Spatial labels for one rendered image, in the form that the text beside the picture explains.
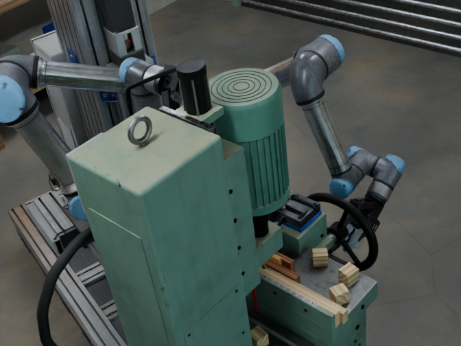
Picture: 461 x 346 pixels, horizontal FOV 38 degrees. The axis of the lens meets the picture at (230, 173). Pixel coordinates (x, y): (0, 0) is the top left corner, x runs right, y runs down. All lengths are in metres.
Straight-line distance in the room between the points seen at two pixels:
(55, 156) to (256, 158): 0.72
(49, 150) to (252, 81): 0.73
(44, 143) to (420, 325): 1.72
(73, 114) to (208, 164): 1.33
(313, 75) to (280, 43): 2.95
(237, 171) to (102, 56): 0.93
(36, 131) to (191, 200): 0.77
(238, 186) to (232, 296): 0.26
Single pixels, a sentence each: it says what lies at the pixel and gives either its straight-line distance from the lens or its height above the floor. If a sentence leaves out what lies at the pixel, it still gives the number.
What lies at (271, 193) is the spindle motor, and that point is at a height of 1.25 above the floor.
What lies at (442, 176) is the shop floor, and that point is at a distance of 3.67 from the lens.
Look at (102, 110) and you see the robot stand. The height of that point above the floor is 1.10.
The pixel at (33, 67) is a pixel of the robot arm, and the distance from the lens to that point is 2.02.
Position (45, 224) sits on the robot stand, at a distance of 2.51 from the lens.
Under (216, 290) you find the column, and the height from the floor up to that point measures 1.16.
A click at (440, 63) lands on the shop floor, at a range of 4.69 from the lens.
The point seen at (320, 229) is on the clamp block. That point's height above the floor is 0.92.
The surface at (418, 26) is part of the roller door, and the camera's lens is 4.82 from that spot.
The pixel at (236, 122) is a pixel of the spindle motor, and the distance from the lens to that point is 1.44.
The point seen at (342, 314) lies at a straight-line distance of 1.72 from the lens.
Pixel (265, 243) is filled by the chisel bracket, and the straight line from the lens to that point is 1.72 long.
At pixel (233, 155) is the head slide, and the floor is 1.42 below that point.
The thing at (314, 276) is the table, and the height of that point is 0.90.
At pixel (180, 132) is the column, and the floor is 1.52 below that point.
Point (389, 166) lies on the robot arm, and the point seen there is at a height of 0.86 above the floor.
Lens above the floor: 2.24
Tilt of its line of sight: 37 degrees down
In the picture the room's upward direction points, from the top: 8 degrees counter-clockwise
